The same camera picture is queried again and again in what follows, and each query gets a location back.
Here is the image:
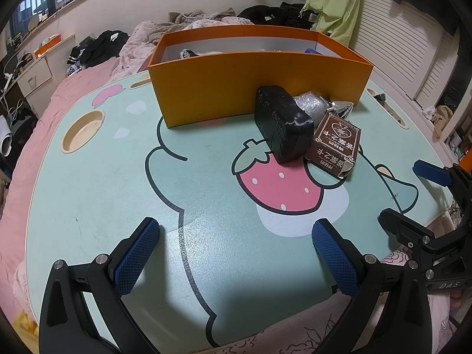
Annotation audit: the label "mint green cartoon desktop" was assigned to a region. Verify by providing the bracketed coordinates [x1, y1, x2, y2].
[24, 70, 454, 353]

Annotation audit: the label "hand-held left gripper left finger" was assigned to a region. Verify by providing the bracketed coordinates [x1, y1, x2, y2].
[39, 217, 161, 354]

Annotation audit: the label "silver foil wrapper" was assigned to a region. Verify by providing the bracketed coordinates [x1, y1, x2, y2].
[328, 100, 355, 121]

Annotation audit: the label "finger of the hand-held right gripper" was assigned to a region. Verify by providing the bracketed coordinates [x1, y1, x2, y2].
[378, 208, 434, 252]
[413, 160, 455, 187]

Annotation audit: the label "black clothes pile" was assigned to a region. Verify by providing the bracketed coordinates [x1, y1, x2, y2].
[236, 3, 318, 31]
[66, 29, 130, 73]

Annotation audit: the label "white wardrobe doors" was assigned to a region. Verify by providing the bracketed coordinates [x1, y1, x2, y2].
[350, 0, 463, 101]

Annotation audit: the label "brown card box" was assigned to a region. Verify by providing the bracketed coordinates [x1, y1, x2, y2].
[304, 112, 360, 180]

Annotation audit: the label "small orange box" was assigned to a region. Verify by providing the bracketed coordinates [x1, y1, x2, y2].
[34, 35, 62, 58]

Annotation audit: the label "pink floral blanket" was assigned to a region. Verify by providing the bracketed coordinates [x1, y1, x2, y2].
[111, 18, 255, 79]

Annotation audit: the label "black hard case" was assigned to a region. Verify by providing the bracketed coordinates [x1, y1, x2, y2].
[254, 86, 315, 163]

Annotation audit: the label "orange cardboard box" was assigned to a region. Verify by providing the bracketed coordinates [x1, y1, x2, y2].
[147, 24, 374, 130]

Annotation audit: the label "clear plastic bag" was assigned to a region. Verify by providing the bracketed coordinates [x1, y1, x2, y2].
[293, 91, 331, 119]

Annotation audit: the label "beige knitted cloth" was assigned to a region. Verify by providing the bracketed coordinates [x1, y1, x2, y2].
[169, 7, 237, 27]

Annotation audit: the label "white open shelf unit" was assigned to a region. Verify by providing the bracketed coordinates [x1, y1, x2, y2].
[442, 77, 472, 163]

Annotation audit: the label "white drawer cabinet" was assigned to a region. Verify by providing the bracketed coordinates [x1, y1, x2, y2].
[17, 35, 77, 119]

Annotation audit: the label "light green hanging garment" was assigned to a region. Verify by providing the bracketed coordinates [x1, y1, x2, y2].
[304, 0, 366, 47]

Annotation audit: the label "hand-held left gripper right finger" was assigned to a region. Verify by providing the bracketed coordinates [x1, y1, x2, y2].
[312, 218, 432, 354]

